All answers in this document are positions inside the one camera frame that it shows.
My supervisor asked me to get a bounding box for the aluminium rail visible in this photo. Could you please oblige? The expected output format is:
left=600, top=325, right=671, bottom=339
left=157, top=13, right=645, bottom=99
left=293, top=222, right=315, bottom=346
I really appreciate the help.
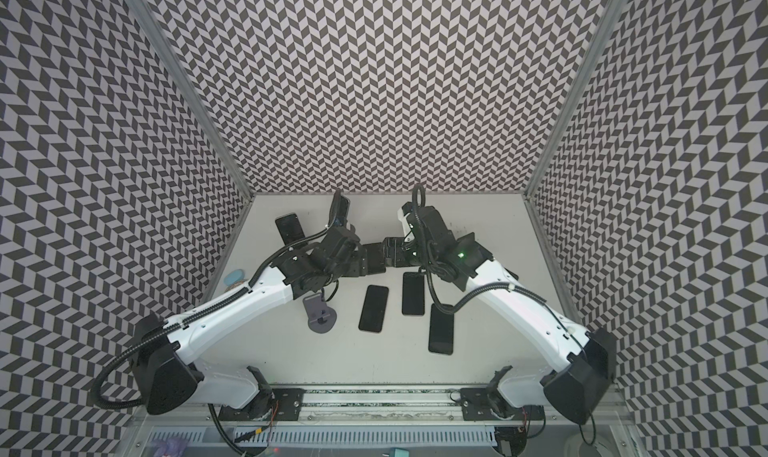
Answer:
left=143, top=383, right=634, bottom=427

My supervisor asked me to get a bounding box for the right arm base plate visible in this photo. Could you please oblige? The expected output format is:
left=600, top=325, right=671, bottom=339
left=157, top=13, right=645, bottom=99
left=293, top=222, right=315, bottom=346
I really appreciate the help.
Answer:
left=459, top=387, right=545, bottom=422

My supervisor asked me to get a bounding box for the black centre stand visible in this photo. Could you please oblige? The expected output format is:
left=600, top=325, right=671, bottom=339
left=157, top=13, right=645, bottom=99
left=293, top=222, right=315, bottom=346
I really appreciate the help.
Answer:
left=363, top=242, right=386, bottom=275

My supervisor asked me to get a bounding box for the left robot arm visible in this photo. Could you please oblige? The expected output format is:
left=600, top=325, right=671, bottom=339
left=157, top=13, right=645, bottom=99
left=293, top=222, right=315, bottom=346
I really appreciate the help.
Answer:
left=89, top=192, right=363, bottom=415

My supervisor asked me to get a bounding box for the grey round stand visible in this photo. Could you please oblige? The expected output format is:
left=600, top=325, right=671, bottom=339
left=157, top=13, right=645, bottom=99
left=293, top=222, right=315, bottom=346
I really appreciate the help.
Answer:
left=302, top=293, right=338, bottom=334

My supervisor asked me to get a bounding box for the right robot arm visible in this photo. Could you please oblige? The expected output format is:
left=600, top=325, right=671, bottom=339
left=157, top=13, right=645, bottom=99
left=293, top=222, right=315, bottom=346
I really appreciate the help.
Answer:
left=385, top=184, right=617, bottom=426

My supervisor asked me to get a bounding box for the blue oval object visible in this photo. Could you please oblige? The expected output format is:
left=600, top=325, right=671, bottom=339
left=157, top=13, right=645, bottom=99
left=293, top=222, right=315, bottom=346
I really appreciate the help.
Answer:
left=223, top=269, right=246, bottom=287

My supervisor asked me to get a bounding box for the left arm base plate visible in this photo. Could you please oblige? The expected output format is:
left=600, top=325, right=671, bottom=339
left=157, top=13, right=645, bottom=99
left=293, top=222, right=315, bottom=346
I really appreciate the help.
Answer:
left=217, top=388, right=305, bottom=422

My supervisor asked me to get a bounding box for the phone teal edge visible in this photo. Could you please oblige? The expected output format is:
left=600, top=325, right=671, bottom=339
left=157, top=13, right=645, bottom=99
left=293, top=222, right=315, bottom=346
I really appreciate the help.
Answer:
left=328, top=189, right=350, bottom=227

